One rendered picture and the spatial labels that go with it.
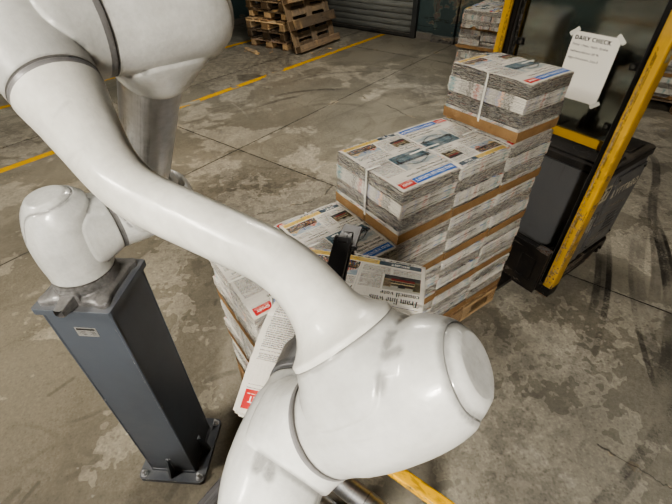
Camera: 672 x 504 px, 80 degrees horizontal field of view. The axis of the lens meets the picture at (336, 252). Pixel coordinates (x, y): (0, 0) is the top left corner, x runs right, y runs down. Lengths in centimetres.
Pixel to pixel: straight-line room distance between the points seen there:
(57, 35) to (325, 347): 44
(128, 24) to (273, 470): 52
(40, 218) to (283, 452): 82
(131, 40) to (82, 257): 63
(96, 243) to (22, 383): 154
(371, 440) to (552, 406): 194
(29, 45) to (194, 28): 20
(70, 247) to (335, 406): 87
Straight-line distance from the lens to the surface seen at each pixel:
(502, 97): 177
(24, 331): 282
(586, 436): 223
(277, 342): 73
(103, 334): 125
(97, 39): 60
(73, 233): 108
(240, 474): 42
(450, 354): 30
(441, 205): 155
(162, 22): 62
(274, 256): 34
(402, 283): 84
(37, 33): 57
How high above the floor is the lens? 175
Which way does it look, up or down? 40 degrees down
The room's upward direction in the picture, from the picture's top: straight up
